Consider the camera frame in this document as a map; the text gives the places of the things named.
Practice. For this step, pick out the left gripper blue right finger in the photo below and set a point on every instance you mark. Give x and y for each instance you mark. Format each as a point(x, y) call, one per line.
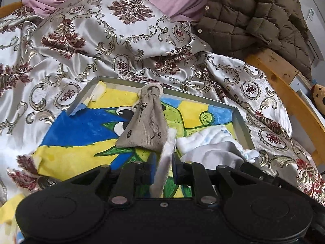
point(194, 175)

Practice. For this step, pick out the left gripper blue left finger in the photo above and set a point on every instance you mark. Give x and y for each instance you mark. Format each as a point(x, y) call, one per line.
point(134, 174)

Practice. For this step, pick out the white sock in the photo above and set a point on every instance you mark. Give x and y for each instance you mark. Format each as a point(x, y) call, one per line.
point(162, 171)

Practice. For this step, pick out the white quilted baby cloth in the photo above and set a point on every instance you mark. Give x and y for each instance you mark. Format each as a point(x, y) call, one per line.
point(214, 146)

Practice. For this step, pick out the beige drawstring pouch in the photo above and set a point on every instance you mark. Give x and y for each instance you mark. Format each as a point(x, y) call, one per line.
point(147, 128)

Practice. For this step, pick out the grey tray with painting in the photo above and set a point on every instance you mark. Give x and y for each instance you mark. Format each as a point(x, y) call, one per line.
point(79, 151)

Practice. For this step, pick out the floral satin bedspread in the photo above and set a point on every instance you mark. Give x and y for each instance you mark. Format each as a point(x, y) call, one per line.
point(36, 88)

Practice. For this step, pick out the floral satin pillow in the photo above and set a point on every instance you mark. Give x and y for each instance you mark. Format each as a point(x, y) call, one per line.
point(110, 28)

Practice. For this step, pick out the brown quilted jacket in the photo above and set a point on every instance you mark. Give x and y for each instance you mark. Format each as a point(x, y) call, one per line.
point(236, 28)

